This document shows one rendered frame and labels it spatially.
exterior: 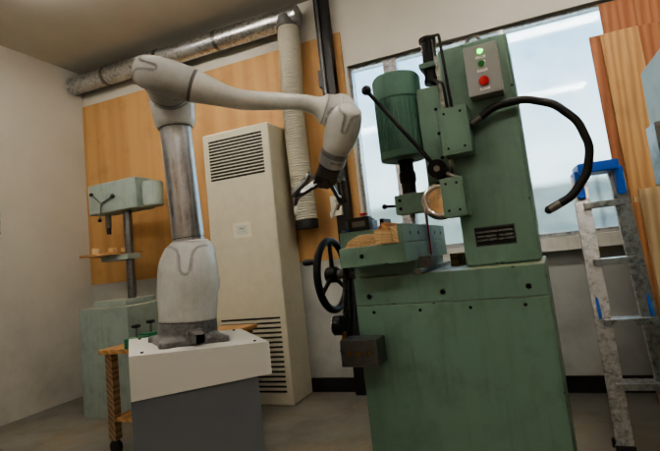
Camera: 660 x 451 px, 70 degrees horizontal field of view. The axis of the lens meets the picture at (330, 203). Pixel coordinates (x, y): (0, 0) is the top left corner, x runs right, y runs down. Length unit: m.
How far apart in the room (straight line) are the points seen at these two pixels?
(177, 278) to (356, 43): 2.43
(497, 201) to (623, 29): 1.74
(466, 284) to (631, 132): 1.68
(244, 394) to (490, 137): 1.04
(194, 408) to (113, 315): 2.25
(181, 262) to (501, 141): 1.02
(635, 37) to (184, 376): 2.70
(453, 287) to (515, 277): 0.18
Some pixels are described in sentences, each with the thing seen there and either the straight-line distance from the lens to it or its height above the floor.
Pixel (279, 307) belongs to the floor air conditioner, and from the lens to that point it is 3.06.
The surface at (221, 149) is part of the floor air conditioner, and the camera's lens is 3.32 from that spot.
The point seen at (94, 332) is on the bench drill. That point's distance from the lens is 3.61.
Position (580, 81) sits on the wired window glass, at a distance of 3.19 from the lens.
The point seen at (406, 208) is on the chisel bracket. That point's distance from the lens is 1.69.
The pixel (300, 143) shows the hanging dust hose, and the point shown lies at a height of 1.64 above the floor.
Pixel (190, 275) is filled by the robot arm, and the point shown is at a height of 0.87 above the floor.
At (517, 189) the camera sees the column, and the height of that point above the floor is 1.02.
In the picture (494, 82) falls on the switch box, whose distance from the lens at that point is 1.56.
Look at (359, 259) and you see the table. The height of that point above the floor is 0.86.
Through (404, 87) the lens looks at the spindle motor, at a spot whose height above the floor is 1.44.
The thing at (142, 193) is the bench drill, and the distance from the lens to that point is 3.53.
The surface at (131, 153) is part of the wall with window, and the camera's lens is 4.24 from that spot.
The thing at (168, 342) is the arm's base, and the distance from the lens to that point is 1.30.
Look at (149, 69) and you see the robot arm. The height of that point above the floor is 1.47.
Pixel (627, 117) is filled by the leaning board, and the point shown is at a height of 1.43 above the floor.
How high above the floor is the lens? 0.88
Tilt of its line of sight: 6 degrees up
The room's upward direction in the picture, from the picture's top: 6 degrees counter-clockwise
